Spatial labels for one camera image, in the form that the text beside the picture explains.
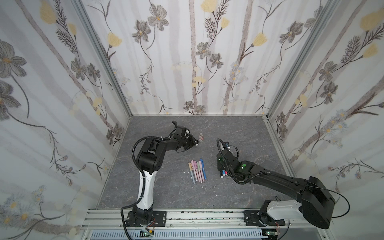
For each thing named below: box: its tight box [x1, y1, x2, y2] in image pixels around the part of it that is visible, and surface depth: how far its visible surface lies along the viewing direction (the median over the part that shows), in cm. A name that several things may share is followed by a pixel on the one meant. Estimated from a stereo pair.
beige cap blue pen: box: [188, 162, 196, 184], surface depth 92 cm
